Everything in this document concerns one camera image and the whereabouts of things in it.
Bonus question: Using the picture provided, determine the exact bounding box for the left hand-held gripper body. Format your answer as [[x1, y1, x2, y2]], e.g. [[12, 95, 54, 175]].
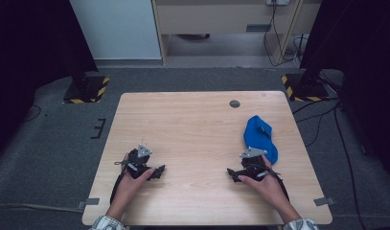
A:
[[114, 143, 157, 180]]

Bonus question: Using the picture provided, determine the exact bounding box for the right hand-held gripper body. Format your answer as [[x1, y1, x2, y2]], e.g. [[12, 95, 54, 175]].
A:
[[239, 147, 276, 182]]

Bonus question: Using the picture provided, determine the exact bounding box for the blue cloth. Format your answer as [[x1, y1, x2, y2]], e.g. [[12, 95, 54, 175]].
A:
[[242, 114, 279, 166]]

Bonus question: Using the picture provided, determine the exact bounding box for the person's right hand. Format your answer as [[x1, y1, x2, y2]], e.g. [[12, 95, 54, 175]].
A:
[[238, 154, 291, 214]]

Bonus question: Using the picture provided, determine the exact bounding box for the person's left hand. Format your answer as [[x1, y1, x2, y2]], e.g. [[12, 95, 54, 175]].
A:
[[113, 168, 156, 209]]

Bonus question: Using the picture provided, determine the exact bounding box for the grey tape piece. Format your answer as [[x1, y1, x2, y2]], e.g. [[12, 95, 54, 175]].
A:
[[77, 197, 101, 211], [312, 196, 337, 207]]

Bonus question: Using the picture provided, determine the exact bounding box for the black stand with striped base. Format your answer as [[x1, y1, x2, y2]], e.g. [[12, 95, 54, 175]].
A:
[[281, 60, 331, 104], [61, 57, 110, 104]]

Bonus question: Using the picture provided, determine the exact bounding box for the white cabinet panel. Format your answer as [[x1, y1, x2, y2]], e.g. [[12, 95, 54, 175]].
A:
[[69, 0, 162, 60]]

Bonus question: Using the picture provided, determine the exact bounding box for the black curtain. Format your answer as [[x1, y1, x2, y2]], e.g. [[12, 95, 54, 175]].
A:
[[0, 0, 99, 161], [299, 0, 390, 183]]

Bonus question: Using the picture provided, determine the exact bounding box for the right hand-held gripper cable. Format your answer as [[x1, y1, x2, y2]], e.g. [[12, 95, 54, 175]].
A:
[[268, 168, 291, 203]]

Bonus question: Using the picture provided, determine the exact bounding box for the hand-held gripper cable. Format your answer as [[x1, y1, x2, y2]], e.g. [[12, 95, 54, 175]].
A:
[[268, 168, 291, 203], [109, 169, 126, 205]]

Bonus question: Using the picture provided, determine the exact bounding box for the left hand-held gripper cable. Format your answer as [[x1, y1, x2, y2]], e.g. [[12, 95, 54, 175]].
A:
[[109, 169, 126, 205]]

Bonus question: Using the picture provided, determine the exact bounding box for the long black floor cable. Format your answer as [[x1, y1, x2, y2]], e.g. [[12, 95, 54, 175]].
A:
[[333, 104, 363, 230]]

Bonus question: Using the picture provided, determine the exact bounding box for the thin black floor cable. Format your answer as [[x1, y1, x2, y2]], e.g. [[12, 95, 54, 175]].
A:
[[23, 104, 43, 123]]

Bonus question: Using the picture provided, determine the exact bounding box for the black hanging power cable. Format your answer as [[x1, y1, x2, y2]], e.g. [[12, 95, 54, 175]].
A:
[[263, 0, 302, 67]]

